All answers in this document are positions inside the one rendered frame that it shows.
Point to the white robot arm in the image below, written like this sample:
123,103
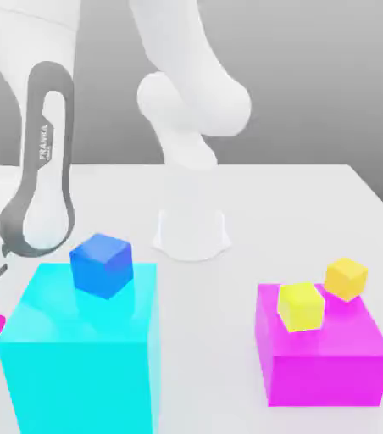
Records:
51,190

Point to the small blue cube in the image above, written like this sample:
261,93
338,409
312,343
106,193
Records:
101,266

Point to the small yellow cube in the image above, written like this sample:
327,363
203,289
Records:
300,307

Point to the small orange cube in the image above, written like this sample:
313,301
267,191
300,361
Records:
345,278

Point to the large cyan box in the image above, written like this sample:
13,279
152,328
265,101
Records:
76,356

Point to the large magenta box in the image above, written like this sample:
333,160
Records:
327,376

